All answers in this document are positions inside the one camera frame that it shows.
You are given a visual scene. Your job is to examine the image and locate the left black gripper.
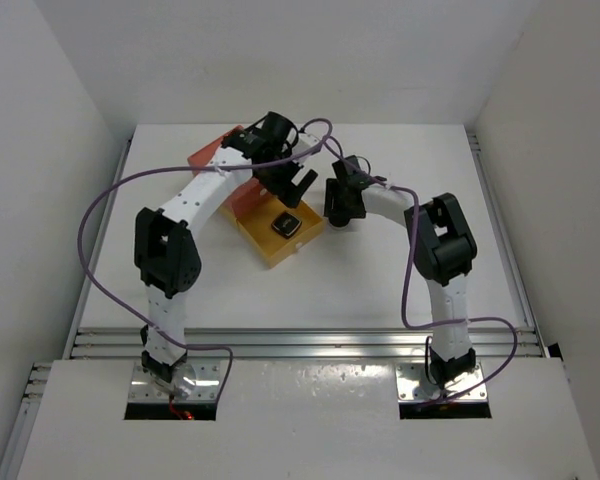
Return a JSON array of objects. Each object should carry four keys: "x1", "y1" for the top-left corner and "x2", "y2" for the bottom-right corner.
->
[{"x1": 254, "y1": 145, "x2": 314, "y2": 207}]

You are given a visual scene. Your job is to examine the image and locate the black square compact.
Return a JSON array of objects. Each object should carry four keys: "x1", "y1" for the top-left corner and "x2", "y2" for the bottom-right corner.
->
[{"x1": 271, "y1": 211, "x2": 302, "y2": 239}]

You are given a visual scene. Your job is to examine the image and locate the yellow drawer box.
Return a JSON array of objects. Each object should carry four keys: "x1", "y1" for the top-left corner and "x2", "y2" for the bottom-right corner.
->
[{"x1": 219, "y1": 197, "x2": 325, "y2": 268}]

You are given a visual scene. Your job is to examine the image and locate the orange drawer box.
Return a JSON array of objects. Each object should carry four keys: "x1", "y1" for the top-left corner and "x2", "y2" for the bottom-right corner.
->
[{"x1": 186, "y1": 124, "x2": 271, "y2": 221}]

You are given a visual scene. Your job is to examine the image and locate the black round compact jar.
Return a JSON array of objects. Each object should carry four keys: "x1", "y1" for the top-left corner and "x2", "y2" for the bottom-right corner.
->
[{"x1": 329, "y1": 223, "x2": 348, "y2": 231}]

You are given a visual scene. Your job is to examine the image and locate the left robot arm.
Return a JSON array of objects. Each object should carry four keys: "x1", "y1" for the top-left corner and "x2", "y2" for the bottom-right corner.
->
[{"x1": 134, "y1": 112, "x2": 320, "y2": 386}]

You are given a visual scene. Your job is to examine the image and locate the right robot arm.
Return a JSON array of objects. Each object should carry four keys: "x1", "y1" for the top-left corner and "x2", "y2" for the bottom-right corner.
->
[{"x1": 324, "y1": 156, "x2": 477, "y2": 389}]

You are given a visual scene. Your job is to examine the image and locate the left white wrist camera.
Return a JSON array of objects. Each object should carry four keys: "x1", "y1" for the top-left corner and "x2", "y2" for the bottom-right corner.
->
[{"x1": 293, "y1": 132, "x2": 320, "y2": 158}]

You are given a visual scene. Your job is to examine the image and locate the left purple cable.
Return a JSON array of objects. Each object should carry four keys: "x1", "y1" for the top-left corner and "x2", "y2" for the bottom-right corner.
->
[{"x1": 76, "y1": 117, "x2": 337, "y2": 401}]

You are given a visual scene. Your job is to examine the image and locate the purple cable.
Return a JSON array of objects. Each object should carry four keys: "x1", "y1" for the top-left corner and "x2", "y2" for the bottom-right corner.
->
[
  {"x1": 76, "y1": 117, "x2": 337, "y2": 401},
  {"x1": 324, "y1": 134, "x2": 522, "y2": 404}
]

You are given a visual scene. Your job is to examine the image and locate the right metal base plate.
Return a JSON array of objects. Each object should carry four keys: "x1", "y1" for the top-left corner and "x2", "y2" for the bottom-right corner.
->
[{"x1": 395, "y1": 360, "x2": 488, "y2": 405}]

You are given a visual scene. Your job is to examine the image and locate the metal base plate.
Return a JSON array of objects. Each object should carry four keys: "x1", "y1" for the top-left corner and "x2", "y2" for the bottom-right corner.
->
[
  {"x1": 128, "y1": 359, "x2": 221, "y2": 404},
  {"x1": 395, "y1": 360, "x2": 488, "y2": 405}
]

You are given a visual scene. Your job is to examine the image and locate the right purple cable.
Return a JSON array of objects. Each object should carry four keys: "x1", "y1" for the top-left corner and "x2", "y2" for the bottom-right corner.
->
[{"x1": 324, "y1": 134, "x2": 522, "y2": 404}]

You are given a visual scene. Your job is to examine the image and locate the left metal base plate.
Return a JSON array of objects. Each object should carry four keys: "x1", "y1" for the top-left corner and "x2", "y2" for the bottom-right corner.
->
[{"x1": 128, "y1": 359, "x2": 221, "y2": 404}]

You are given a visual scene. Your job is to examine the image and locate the aluminium rail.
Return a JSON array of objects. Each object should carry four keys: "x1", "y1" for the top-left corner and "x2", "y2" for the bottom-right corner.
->
[{"x1": 68, "y1": 327, "x2": 546, "y2": 359}]

